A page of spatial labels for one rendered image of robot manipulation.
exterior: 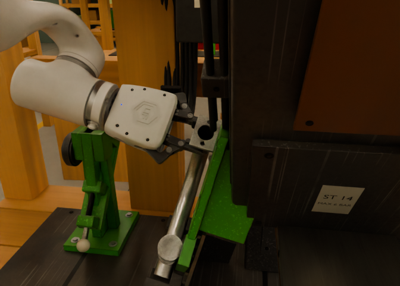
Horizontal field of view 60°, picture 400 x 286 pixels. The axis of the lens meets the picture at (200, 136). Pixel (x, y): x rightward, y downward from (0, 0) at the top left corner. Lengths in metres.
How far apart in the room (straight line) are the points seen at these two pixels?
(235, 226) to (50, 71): 0.38
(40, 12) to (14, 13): 0.04
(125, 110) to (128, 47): 0.29
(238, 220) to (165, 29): 0.46
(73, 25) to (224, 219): 0.38
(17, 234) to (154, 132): 0.56
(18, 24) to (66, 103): 0.14
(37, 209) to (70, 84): 0.56
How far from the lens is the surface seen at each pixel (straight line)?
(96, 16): 10.46
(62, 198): 1.11
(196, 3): 0.68
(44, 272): 0.84
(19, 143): 1.05
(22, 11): 0.54
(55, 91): 0.59
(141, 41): 0.82
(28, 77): 0.62
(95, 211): 0.82
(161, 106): 0.57
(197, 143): 0.55
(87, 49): 0.64
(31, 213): 1.08
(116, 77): 0.96
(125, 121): 0.56
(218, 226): 0.52
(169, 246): 0.55
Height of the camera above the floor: 1.44
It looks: 23 degrees down
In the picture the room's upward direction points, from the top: straight up
